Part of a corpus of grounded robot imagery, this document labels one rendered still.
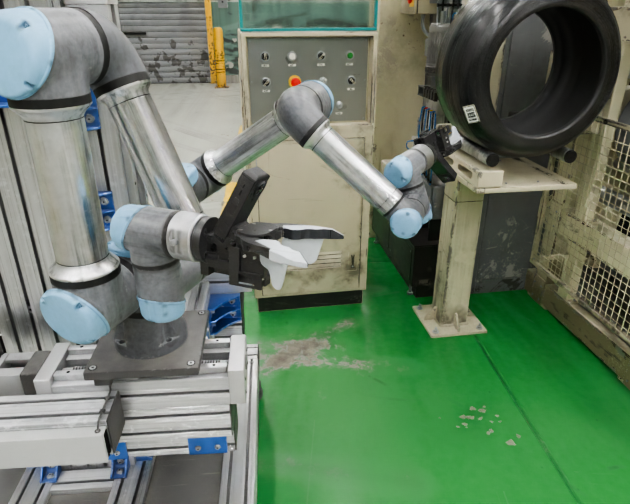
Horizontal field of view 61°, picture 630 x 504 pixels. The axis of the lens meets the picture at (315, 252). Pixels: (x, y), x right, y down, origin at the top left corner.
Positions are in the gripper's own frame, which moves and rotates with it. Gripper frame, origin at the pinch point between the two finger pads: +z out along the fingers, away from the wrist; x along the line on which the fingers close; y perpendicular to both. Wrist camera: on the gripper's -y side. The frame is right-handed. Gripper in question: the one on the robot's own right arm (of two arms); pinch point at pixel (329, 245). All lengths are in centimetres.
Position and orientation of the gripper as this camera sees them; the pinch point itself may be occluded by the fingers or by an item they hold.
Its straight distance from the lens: 73.9
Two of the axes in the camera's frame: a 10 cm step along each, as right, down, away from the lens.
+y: -0.5, 9.5, 3.0
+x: -3.6, 2.7, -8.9
